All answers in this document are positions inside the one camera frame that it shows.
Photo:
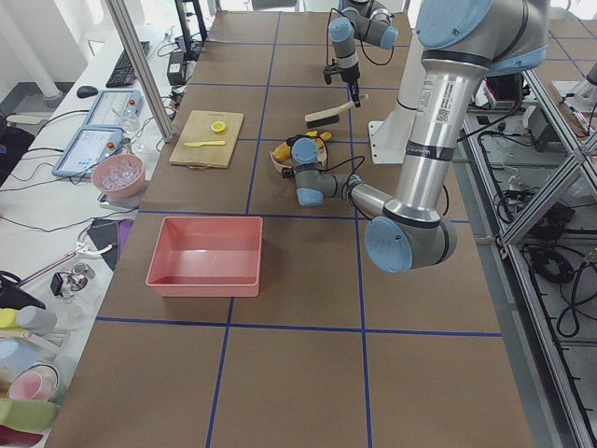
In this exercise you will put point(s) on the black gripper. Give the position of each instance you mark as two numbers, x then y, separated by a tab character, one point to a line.
351	73

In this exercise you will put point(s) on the beige hand brush black bristles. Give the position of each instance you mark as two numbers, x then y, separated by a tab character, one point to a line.
332	115

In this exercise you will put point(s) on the beige plastic dustpan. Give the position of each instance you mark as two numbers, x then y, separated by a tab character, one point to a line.
285	168

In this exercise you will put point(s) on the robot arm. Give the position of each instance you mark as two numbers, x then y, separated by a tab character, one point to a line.
459	43
356	21

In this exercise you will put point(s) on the pink plastic bin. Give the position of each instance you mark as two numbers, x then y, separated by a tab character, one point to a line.
207	257

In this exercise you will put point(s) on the yellow toy lemon slices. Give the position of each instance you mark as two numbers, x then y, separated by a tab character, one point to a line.
218	126

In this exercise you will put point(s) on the yellow plastic knife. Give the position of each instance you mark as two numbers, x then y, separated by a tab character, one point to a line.
213	143

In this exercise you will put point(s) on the bamboo cutting board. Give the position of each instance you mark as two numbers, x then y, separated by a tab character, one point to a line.
196	129

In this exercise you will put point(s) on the black keyboard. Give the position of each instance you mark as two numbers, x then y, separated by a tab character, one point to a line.
123	74

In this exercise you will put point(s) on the blue teach pendant tablet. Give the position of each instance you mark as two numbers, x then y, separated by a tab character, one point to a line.
112	106

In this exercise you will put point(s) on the pink bowl of clear pieces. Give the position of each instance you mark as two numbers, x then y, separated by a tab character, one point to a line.
120	176

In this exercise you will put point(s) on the black computer mouse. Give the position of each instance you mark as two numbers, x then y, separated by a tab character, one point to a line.
86	91

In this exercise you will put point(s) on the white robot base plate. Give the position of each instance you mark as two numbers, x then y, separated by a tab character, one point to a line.
384	142

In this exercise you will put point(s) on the aluminium frame post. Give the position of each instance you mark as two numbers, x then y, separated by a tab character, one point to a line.
131	43

